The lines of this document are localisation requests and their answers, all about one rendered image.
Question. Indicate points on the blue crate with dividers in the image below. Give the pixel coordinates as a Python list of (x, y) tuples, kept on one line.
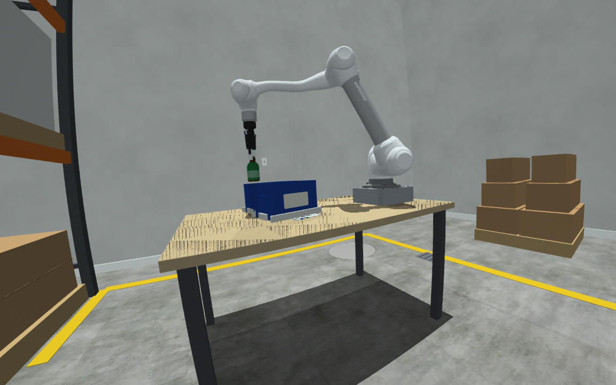
[(249, 196), (284, 197)]

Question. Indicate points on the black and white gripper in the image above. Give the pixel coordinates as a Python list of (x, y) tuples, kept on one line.
[(250, 138)]

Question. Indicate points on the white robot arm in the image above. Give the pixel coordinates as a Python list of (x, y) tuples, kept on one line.
[(388, 157)]

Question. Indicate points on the green bottle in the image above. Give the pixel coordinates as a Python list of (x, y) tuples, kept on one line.
[(253, 171)]

